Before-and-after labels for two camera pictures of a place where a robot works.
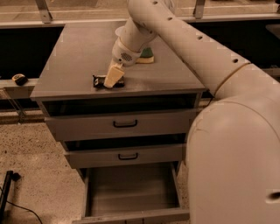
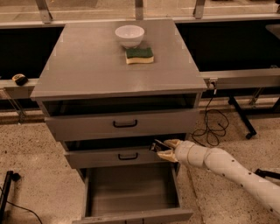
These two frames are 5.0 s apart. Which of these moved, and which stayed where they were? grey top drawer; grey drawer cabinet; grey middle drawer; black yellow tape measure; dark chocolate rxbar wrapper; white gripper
Moved: white gripper; dark chocolate rxbar wrapper
Stayed: grey top drawer; grey drawer cabinet; black yellow tape measure; grey middle drawer
